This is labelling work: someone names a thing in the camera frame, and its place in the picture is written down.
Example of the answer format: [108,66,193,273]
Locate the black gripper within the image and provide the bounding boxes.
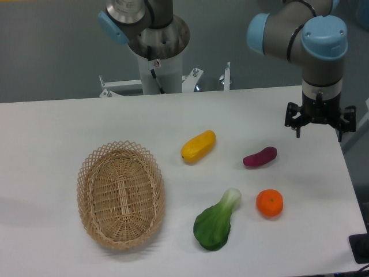
[284,93,356,142]

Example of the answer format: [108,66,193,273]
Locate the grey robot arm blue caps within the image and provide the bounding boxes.
[98,1,356,134]

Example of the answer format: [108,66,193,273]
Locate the green bok choy vegetable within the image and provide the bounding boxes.
[193,188,242,251]

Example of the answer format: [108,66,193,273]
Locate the purple sweet potato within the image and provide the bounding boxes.
[243,147,278,168]

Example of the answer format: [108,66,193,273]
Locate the orange mandarin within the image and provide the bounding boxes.
[256,189,284,217]

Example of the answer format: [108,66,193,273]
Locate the yellow mango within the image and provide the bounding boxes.
[180,130,216,164]

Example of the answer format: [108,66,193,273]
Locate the black device at table edge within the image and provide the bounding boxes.
[349,233,368,264]

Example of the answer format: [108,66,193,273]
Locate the woven wicker oval basket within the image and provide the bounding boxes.
[77,141,165,250]

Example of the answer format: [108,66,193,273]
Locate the white clamp post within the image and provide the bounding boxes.
[219,61,232,91]

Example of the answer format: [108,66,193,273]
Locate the white metal mounting bracket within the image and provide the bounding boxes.
[99,68,204,98]

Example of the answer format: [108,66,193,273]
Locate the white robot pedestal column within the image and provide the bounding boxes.
[137,55,183,95]

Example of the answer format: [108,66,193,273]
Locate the black cable on pedestal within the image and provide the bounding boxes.
[147,46,167,95]

